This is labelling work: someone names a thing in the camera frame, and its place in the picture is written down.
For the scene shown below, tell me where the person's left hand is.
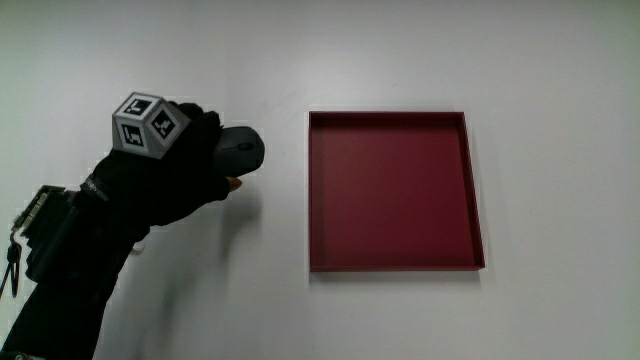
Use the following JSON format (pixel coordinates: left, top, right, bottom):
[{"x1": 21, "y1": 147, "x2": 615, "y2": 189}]
[{"x1": 86, "y1": 91, "x2": 244, "y2": 228}]

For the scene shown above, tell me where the dark grey computer mouse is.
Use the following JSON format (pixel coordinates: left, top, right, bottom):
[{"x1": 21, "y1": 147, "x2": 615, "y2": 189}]
[{"x1": 213, "y1": 125, "x2": 267, "y2": 178}]

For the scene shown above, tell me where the white desk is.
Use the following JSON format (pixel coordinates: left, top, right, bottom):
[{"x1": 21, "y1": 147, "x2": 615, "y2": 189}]
[{"x1": 0, "y1": 0, "x2": 640, "y2": 360}]

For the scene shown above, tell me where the black forearm-mounted sensor unit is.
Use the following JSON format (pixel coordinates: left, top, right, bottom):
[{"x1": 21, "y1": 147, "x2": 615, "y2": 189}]
[{"x1": 10, "y1": 184, "x2": 82, "y2": 284}]

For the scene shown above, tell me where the red square tray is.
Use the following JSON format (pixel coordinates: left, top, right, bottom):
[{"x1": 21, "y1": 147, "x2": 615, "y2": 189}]
[{"x1": 307, "y1": 110, "x2": 487, "y2": 273}]

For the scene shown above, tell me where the black dangling cable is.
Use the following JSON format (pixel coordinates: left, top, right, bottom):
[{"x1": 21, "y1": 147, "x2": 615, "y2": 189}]
[{"x1": 0, "y1": 230, "x2": 24, "y2": 301}]

